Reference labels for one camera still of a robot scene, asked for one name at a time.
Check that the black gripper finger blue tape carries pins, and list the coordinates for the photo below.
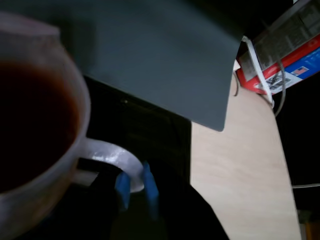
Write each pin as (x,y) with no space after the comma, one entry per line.
(123,190)
(175,215)

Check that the grey silicone mat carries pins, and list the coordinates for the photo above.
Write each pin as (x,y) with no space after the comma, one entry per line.
(162,62)

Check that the red printed cardboard box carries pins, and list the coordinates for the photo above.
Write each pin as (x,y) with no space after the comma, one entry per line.
(295,65)

